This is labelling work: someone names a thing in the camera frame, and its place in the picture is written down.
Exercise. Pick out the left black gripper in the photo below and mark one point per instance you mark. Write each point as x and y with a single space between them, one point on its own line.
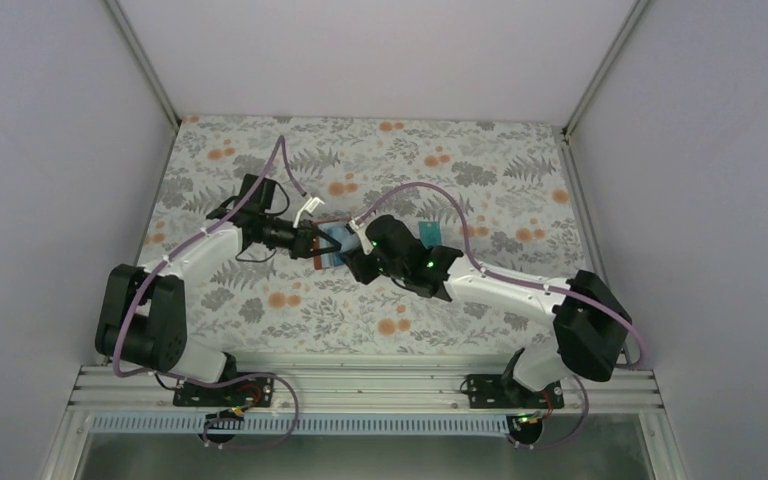
301 240

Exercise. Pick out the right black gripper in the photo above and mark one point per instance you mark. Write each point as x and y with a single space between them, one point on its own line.
359 266

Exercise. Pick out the dark blue credit card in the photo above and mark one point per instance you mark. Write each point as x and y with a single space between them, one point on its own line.
339 231

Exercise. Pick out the teal credit card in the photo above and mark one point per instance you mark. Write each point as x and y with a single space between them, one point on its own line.
430 234

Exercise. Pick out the brown leather card holder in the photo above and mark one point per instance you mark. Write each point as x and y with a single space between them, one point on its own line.
331 257

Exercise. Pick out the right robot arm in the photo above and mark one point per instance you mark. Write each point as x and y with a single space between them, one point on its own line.
590 326

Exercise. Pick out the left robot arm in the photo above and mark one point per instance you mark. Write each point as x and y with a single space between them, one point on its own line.
143 318

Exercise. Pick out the floral patterned table mat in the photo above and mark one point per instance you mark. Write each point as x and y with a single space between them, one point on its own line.
497 186

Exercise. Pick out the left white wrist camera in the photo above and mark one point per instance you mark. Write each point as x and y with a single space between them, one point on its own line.
311 204

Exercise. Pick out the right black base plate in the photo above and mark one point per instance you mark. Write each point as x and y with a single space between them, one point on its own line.
491 391

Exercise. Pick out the blue slotted cable duct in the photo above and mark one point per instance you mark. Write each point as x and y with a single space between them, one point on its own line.
306 424

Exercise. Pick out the aluminium rail frame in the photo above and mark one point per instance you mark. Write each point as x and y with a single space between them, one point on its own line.
369 384

